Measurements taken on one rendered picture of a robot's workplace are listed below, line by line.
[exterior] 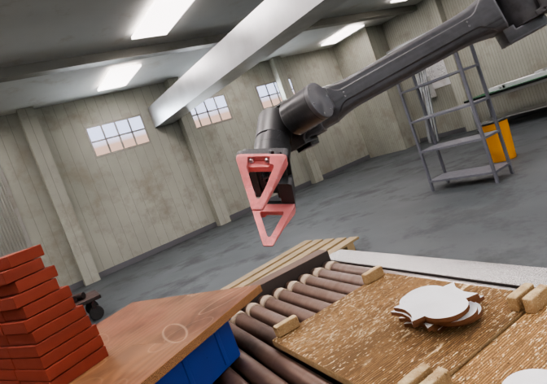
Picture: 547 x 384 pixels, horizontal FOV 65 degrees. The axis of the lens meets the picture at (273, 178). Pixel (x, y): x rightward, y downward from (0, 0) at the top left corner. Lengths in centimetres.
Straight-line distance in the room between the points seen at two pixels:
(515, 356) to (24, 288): 84
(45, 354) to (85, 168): 923
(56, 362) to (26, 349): 6
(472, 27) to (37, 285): 90
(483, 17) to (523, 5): 6
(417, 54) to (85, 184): 958
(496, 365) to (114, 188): 974
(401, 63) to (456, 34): 9
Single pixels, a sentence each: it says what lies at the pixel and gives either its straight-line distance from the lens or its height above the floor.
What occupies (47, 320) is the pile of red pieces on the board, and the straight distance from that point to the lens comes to 98.
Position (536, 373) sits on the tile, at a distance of 70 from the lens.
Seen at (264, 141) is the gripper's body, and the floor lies 135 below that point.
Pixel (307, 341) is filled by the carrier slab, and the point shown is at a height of 94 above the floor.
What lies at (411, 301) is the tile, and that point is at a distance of 87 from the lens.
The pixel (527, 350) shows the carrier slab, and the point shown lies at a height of 94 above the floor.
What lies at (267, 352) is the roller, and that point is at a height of 92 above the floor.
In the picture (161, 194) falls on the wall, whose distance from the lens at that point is 1046.
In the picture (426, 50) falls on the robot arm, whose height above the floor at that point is 139.
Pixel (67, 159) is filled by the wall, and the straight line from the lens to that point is 1011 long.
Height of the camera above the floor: 133
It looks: 4 degrees down
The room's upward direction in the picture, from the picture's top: 20 degrees counter-clockwise
